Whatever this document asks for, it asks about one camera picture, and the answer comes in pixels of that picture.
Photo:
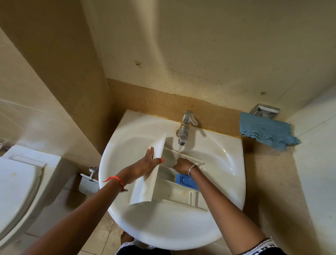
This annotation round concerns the person's left hand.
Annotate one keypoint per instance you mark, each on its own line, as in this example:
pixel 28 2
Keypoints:
pixel 136 168

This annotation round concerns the person's right fingers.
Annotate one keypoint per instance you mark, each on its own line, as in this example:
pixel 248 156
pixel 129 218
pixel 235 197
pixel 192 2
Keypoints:
pixel 177 168

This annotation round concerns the person's right hand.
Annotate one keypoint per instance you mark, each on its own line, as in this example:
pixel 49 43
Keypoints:
pixel 183 165

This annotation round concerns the person's left forearm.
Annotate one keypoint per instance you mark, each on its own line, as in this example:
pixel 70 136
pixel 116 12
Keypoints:
pixel 78 218

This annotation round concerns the chrome wall holder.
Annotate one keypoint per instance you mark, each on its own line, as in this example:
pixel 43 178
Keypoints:
pixel 265 109

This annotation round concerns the person's foot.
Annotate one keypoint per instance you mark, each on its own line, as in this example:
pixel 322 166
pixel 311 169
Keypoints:
pixel 126 237

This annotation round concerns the black garment with white lace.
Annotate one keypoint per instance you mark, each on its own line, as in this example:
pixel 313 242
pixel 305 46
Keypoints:
pixel 263 249

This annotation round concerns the blue microfibre cloth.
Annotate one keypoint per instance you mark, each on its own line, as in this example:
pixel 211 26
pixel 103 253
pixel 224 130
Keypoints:
pixel 267 130

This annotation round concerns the white ceramic sink basin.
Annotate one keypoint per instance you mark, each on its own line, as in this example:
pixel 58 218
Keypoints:
pixel 170 228

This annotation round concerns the white detergent drawer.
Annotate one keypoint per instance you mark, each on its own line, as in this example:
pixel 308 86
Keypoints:
pixel 143 184

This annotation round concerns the running water stream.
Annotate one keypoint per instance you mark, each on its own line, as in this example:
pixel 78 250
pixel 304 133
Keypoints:
pixel 179 151

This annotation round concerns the person's right forearm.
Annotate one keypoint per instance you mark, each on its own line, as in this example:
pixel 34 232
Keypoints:
pixel 223 210

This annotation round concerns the chrome sink faucet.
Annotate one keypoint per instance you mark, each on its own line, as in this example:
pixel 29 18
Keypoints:
pixel 184 127

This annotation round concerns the chrome toilet paper holder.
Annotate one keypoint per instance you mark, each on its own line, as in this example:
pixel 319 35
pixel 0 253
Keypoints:
pixel 88 184

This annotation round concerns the white toilet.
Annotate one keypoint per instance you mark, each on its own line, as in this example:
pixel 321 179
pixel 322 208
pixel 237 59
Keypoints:
pixel 18 184

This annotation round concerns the person's left thumb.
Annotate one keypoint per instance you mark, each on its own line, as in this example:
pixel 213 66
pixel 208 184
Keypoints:
pixel 157 162

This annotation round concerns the blue plastic drawer insert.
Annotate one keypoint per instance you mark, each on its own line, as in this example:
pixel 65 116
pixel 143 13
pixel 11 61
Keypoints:
pixel 187 181

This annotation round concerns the orange thread wristband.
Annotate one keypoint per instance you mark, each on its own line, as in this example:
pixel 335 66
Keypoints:
pixel 116 179

